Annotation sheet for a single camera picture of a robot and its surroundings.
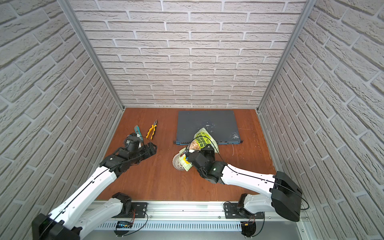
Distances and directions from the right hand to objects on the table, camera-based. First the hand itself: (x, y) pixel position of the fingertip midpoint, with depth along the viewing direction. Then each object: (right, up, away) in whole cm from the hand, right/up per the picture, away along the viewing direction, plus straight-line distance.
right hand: (208, 145), depth 78 cm
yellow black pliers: (-37, +10, +29) cm, 48 cm away
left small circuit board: (-42, -38, -6) cm, 57 cm away
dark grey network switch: (+12, +11, +28) cm, 33 cm away
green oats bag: (-3, +3, +4) cm, 6 cm away
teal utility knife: (-49, +6, +26) cm, 56 cm away
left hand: (-31, 0, +2) cm, 31 cm away
